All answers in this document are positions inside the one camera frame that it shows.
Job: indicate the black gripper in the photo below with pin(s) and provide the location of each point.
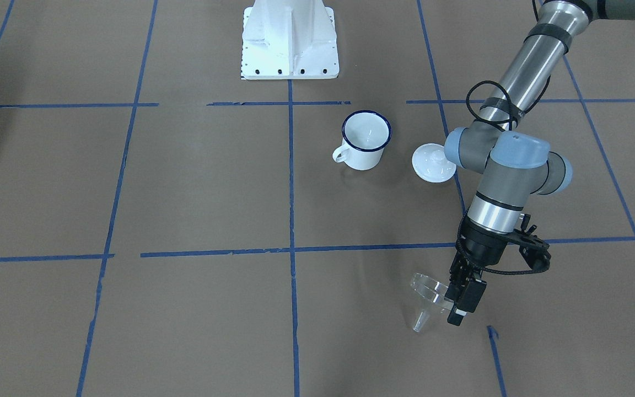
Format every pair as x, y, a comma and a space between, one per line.
485, 246

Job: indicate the clear plastic funnel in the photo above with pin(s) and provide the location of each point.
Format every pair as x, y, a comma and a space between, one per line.
432, 295

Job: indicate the white ceramic lid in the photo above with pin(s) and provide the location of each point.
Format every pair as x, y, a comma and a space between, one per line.
430, 163

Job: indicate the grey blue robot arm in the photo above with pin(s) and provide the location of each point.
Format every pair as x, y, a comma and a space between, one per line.
513, 165

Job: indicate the white enamel cup blue rim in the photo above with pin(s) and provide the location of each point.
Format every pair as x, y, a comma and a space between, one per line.
365, 134

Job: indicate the blue tape line crosswise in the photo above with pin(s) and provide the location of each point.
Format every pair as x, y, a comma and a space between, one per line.
277, 250

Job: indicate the blue tape line lengthwise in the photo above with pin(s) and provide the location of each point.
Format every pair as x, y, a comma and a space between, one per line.
292, 252

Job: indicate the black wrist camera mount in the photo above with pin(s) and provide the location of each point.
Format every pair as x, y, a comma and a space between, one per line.
533, 250

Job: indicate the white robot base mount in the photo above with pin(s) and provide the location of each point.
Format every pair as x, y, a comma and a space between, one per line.
289, 40

